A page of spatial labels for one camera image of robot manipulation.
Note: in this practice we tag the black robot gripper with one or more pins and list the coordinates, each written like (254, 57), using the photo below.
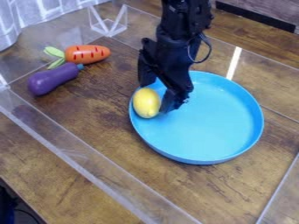
(166, 59)

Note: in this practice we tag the yellow toy lemon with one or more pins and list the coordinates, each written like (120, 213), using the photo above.
(146, 102)

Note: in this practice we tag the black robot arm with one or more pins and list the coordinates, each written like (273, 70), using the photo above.
(186, 18)

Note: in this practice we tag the blue round tray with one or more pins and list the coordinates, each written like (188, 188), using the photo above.
(214, 128)

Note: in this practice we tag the orange toy carrot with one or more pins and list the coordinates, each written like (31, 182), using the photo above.
(79, 54)

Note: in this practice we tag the purple toy eggplant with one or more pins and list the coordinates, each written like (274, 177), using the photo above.
(44, 81)

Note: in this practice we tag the black bar in background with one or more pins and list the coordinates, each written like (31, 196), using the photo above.
(278, 13)

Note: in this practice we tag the grey white curtain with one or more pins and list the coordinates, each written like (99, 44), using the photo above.
(22, 13)

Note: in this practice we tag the clear acrylic enclosure wall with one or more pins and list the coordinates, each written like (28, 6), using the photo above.
(71, 154)

